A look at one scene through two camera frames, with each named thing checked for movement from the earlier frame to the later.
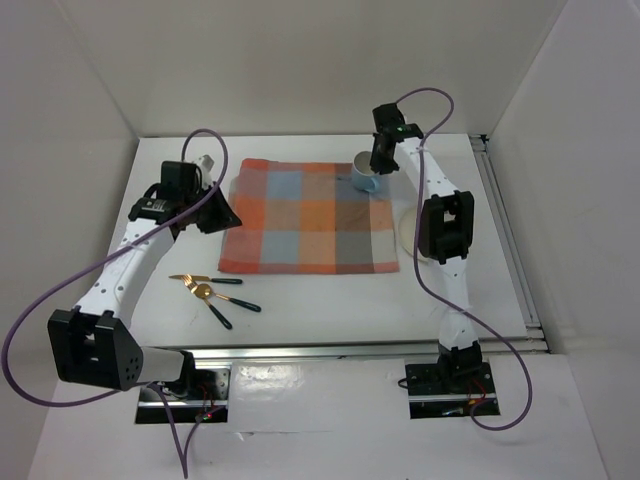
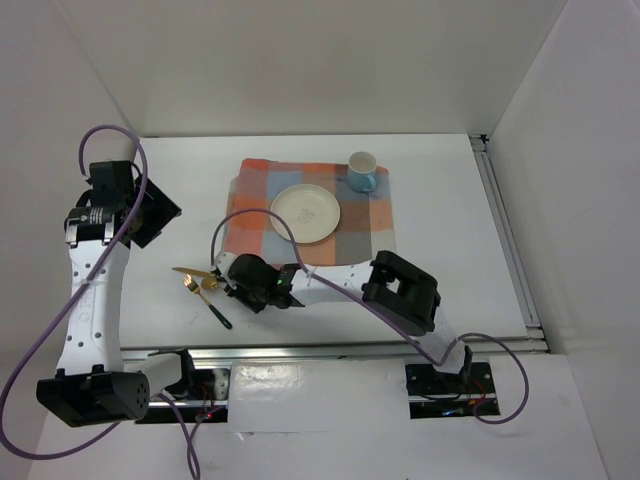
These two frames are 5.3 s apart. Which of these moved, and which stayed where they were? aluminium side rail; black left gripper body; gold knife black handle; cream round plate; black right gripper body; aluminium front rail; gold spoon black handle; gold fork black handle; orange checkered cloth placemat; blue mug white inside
Moved: gold spoon black handle; black right gripper body; gold knife black handle; black left gripper body; cream round plate
Stayed: orange checkered cloth placemat; aluminium front rail; blue mug white inside; aluminium side rail; gold fork black handle
